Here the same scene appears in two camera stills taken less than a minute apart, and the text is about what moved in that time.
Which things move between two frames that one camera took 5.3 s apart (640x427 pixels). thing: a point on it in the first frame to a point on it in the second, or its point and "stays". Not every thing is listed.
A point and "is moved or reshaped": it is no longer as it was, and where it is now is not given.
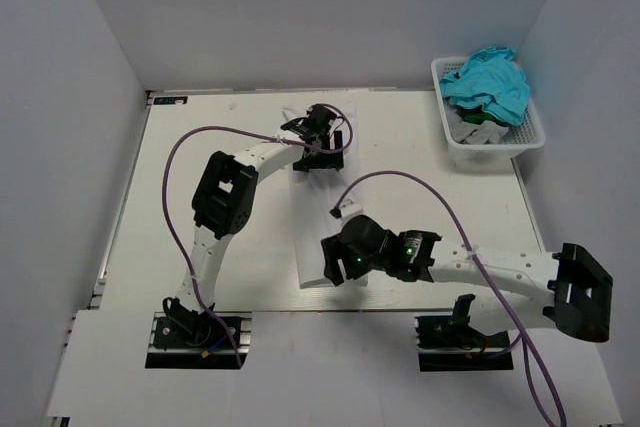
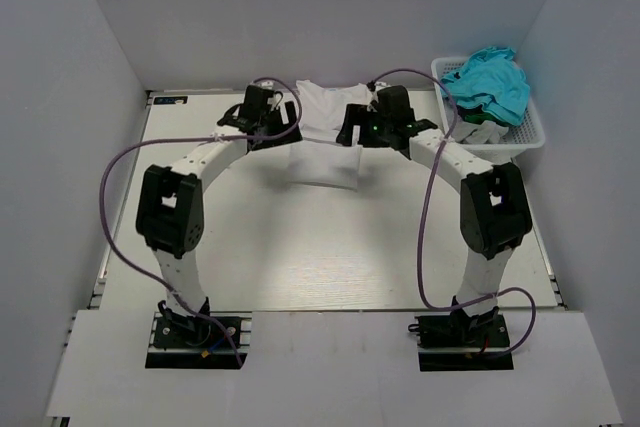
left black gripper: (326, 162) to (291, 137)
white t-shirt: (314, 195) is moved or reshaped
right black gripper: (333, 250) to (357, 116)
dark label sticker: (170, 100) stays
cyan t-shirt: (490, 78) stays
